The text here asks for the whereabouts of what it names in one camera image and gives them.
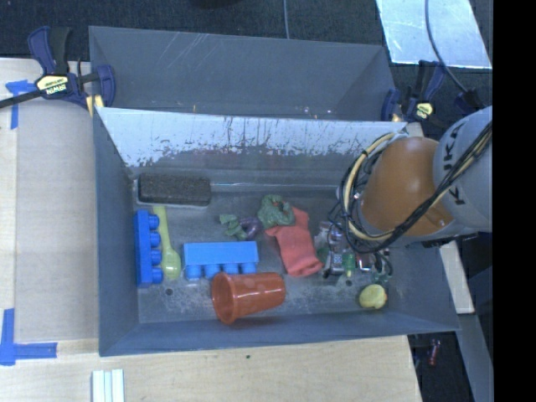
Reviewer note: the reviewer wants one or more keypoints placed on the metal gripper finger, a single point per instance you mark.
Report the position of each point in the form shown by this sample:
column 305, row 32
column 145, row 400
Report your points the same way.
column 336, row 261
column 323, row 233

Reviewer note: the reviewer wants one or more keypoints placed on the grey metal bin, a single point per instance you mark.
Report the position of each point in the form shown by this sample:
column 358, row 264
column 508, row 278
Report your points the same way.
column 234, row 73

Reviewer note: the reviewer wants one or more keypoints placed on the dark brown flat block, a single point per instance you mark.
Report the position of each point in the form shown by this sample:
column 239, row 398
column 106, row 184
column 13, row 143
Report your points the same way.
column 173, row 189

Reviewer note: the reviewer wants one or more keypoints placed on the small green toy piece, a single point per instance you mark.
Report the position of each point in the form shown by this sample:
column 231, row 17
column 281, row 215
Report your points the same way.
column 232, row 224

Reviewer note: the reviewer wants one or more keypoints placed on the yellow-green toy apple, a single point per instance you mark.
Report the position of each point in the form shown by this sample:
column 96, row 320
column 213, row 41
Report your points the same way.
column 372, row 296

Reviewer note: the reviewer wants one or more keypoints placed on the purple toy piece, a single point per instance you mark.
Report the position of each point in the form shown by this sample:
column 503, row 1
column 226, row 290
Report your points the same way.
column 252, row 226

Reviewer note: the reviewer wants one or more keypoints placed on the green toy lettuce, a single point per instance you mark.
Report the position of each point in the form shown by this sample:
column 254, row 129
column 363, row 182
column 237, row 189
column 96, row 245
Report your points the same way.
column 274, row 214

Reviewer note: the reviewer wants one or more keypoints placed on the red cloth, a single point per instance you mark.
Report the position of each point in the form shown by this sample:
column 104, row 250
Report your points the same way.
column 297, row 249

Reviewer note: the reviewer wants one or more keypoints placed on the pale green plastic spoon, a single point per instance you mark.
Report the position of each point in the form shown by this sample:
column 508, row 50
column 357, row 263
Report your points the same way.
column 171, row 262

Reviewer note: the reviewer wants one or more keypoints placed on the wide blue toy brick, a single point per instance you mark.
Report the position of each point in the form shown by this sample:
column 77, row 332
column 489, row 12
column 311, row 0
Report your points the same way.
column 220, row 253

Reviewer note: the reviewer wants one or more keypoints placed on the narrow blue toy brick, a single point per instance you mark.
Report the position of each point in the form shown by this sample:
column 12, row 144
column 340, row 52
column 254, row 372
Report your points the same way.
column 143, row 249

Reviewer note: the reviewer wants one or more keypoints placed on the orange plastic cup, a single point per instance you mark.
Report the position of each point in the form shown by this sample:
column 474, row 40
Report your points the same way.
column 251, row 295

